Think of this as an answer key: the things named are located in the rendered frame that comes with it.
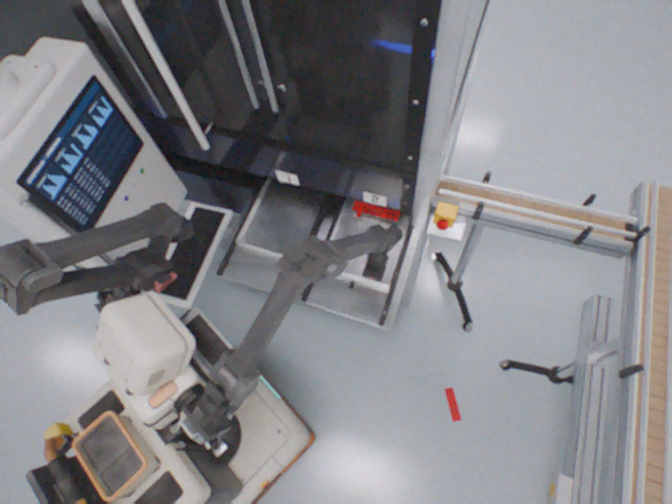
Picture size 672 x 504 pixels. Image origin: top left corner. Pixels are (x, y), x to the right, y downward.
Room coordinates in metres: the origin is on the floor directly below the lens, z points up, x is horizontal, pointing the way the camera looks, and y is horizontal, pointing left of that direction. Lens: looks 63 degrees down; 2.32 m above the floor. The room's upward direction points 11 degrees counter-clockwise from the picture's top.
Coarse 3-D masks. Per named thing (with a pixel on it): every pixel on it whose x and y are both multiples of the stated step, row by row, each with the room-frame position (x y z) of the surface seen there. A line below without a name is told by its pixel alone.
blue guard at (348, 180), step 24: (144, 120) 1.27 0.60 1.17; (168, 144) 1.25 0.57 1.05; (192, 144) 1.18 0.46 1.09; (216, 144) 1.13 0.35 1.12; (240, 144) 1.08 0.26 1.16; (240, 168) 1.10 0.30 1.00; (264, 168) 1.04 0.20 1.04; (288, 168) 0.99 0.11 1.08; (312, 168) 0.95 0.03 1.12; (336, 168) 0.90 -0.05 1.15; (360, 168) 0.86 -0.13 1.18; (336, 192) 0.91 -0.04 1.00; (360, 192) 0.86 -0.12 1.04; (384, 192) 0.82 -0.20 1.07; (408, 192) 0.78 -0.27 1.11
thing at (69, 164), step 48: (48, 48) 1.20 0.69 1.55; (48, 96) 1.01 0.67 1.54; (96, 96) 1.11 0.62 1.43; (0, 144) 0.86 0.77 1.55; (48, 144) 0.92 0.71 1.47; (96, 144) 1.02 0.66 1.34; (144, 144) 1.15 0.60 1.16; (0, 192) 0.76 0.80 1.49; (48, 192) 0.83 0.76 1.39; (96, 192) 0.92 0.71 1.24; (144, 192) 1.04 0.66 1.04; (48, 240) 0.78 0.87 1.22; (144, 240) 0.92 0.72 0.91
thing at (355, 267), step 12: (348, 204) 0.92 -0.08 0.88; (348, 216) 0.87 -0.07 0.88; (408, 216) 0.82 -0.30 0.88; (336, 228) 0.82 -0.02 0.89; (348, 228) 0.82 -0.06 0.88; (360, 228) 0.81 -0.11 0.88; (396, 252) 0.68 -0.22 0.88; (348, 264) 0.67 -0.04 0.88; (360, 264) 0.66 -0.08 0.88; (396, 264) 0.63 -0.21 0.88; (348, 276) 0.62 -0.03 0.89; (360, 276) 0.60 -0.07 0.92; (384, 276) 0.59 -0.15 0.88
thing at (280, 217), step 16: (272, 192) 1.05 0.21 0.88; (288, 192) 1.03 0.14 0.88; (304, 192) 1.02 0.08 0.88; (320, 192) 1.00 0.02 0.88; (256, 208) 0.98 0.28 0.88; (272, 208) 0.97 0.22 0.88; (288, 208) 0.96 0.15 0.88; (304, 208) 0.94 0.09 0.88; (320, 208) 0.91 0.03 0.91; (256, 224) 0.91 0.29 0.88; (272, 224) 0.90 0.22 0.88; (288, 224) 0.88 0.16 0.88; (304, 224) 0.87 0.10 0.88; (240, 240) 0.85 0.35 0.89; (256, 240) 0.84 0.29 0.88; (272, 240) 0.83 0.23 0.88; (288, 240) 0.81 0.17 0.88
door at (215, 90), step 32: (160, 0) 1.12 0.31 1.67; (192, 0) 1.07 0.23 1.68; (128, 32) 1.20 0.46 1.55; (160, 32) 1.14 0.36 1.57; (192, 32) 1.09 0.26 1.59; (224, 32) 1.04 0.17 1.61; (192, 64) 1.11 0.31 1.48; (224, 64) 1.06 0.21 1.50; (256, 64) 1.01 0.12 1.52; (160, 96) 1.21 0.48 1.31; (192, 96) 1.14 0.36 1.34; (224, 96) 1.08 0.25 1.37; (224, 128) 1.11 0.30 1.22; (256, 128) 1.04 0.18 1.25
